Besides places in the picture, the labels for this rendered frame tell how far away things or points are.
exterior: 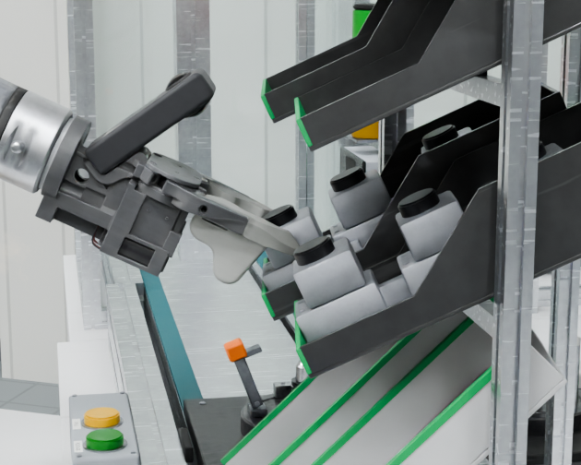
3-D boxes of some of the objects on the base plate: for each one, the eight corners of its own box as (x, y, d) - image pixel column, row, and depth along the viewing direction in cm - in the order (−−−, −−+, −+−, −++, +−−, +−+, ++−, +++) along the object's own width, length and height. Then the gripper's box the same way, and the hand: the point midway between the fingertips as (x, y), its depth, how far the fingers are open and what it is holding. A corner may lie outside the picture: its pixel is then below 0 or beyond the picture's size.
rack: (477, 835, 96) (515, -362, 79) (360, 597, 131) (370, -268, 115) (748, 802, 100) (839, -348, 83) (563, 579, 135) (601, -261, 118)
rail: (154, 610, 129) (151, 503, 126) (108, 344, 214) (106, 279, 212) (210, 604, 130) (209, 499, 127) (142, 343, 215) (140, 277, 213)
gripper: (47, 196, 116) (271, 297, 118) (21, 224, 104) (269, 336, 106) (87, 106, 114) (313, 210, 116) (65, 125, 103) (316, 240, 105)
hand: (292, 233), depth 111 cm, fingers closed on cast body, 4 cm apart
